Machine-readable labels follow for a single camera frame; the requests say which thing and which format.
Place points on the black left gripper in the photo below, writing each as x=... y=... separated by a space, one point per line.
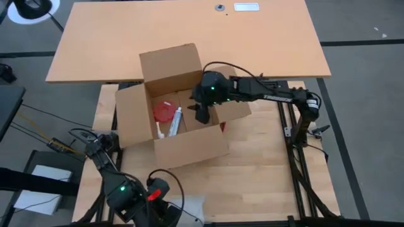
x=158 y=214

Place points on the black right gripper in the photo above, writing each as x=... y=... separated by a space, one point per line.
x=199 y=99

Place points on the red round disc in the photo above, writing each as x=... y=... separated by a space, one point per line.
x=164 y=112

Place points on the white mesh zip pouch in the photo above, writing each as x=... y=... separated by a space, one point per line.
x=192 y=208

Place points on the brown cardboard box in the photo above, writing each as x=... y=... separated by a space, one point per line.
x=189 y=151

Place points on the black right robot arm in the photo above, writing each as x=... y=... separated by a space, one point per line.
x=268 y=91

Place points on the red tape strip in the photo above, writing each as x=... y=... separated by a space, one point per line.
x=154 y=195

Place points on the white toothpaste tube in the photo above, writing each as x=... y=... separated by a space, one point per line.
x=175 y=123

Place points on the grey desk grommet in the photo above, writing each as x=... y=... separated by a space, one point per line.
x=219 y=8

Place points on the white rectangular desk plate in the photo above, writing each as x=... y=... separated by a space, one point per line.
x=246 y=7

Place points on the black side table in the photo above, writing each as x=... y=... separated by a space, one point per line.
x=53 y=157

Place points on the light wooden desk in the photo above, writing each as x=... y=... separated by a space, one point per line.
x=94 y=41

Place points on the black electronics hub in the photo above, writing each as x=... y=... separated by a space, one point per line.
x=58 y=145

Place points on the white flat box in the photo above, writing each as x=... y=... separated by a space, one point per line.
x=34 y=201

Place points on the black horizontal bar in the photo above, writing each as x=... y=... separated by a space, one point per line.
x=38 y=183

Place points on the black desk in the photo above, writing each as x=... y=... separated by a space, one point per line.
x=8 y=107

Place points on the person's foot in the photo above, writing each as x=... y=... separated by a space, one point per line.
x=7 y=74

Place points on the black tower column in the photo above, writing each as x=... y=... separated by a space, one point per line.
x=31 y=8

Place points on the white round floor disc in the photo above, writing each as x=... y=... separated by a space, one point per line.
x=19 y=19

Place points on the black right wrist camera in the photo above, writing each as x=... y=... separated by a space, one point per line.
x=202 y=116

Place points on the small grey metal bracket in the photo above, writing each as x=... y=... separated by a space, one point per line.
x=287 y=131

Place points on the black aluminium frame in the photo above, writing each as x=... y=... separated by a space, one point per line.
x=347 y=222

